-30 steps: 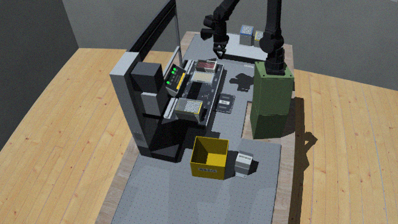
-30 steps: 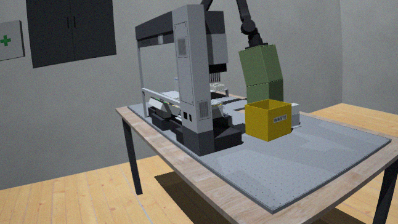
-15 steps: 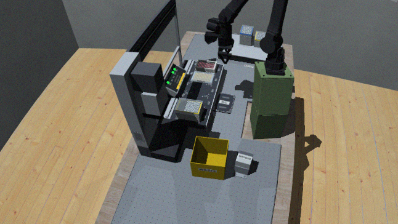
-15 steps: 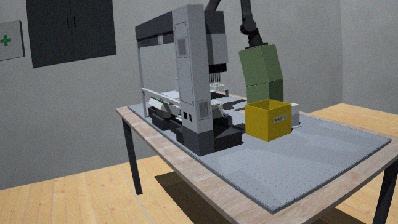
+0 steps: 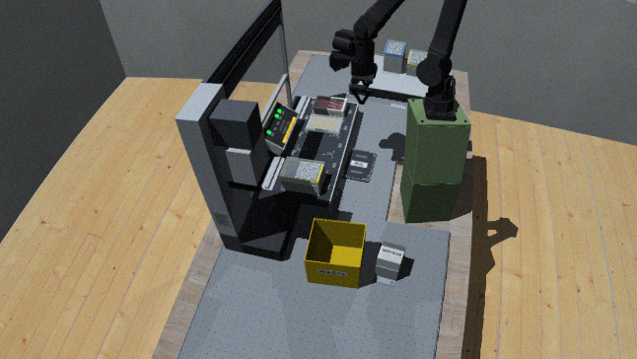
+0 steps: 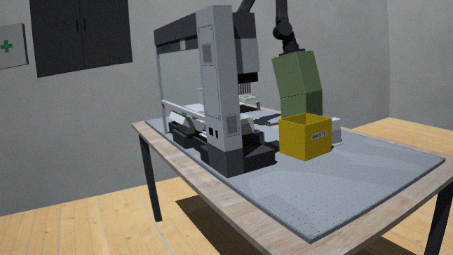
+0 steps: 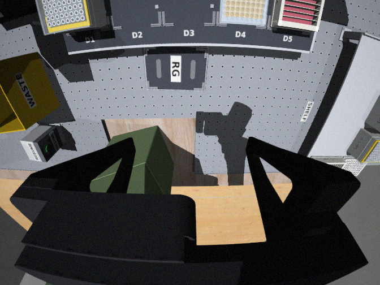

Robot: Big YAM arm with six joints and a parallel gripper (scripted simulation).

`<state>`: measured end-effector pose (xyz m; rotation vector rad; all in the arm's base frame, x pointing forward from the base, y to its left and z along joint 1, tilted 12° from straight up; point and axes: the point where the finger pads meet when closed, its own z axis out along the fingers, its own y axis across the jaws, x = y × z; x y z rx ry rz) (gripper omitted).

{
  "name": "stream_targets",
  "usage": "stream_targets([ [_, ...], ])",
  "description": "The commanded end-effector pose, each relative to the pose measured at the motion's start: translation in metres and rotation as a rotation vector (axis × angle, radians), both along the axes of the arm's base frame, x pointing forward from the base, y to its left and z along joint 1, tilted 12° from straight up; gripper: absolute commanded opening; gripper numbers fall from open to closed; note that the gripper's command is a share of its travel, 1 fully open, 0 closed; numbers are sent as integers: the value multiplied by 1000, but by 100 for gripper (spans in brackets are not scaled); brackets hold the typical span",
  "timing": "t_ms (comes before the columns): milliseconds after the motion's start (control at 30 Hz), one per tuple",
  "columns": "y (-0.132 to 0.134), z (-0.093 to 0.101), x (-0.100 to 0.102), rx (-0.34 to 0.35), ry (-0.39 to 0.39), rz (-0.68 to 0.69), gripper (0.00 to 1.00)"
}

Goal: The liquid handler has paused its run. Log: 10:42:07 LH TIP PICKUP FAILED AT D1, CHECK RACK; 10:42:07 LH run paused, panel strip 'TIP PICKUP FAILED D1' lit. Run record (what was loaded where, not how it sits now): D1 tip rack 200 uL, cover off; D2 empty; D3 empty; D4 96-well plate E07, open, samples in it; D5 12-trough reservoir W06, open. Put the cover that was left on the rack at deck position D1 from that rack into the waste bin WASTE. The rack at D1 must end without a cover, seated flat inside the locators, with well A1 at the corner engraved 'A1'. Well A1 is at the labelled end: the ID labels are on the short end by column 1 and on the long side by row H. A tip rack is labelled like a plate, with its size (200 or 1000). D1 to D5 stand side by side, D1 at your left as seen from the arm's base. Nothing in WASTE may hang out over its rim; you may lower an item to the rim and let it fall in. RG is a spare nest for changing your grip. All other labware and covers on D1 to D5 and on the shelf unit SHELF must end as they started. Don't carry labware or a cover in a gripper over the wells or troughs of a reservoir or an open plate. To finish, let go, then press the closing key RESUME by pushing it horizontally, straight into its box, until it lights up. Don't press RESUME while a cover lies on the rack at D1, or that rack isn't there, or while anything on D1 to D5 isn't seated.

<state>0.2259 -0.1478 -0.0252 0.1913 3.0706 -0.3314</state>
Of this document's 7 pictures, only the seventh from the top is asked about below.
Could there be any yellow open-top bin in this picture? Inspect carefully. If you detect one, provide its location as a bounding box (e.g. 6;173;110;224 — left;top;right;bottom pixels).
0;52;60;133

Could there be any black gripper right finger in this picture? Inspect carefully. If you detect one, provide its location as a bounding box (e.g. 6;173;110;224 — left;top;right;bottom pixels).
246;137;361;241

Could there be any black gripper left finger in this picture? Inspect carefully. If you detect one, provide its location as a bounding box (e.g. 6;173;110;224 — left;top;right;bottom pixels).
22;137;136;193

